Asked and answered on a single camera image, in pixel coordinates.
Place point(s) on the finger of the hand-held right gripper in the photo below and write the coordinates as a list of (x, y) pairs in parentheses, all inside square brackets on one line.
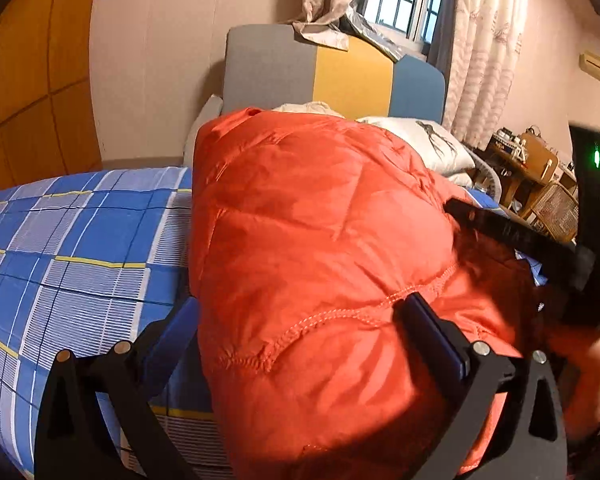
[(520, 240)]

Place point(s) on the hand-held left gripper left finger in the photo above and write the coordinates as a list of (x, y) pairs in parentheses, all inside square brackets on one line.
[(172, 335)]

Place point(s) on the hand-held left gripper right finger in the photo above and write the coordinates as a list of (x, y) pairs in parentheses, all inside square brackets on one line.
[(435, 335)]

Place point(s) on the orange puffer jacket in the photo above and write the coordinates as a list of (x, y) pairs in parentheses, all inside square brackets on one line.
[(305, 220)]

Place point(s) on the person's right forearm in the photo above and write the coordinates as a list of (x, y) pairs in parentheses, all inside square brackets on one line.
[(592, 380)]

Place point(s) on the wicker chair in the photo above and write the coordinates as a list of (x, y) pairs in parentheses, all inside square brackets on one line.
[(555, 210)]

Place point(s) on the cluttered wooden desk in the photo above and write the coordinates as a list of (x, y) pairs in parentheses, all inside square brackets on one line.
[(535, 160)]

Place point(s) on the blue plaid bed sheet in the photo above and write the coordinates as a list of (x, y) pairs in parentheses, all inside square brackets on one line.
[(90, 240)]

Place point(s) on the white printed pillow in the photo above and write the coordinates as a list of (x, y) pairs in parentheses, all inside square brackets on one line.
[(420, 140)]

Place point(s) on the beige pillow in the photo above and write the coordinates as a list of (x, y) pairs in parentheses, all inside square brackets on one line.
[(305, 108)]

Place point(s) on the barred window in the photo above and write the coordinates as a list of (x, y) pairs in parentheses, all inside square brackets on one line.
[(400, 0)]

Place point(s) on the grey yellow blue headboard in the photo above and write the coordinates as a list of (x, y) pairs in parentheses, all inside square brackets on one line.
[(270, 65)]

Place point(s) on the yellow wooden wardrobe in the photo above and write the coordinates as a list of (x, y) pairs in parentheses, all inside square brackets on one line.
[(25, 60)]

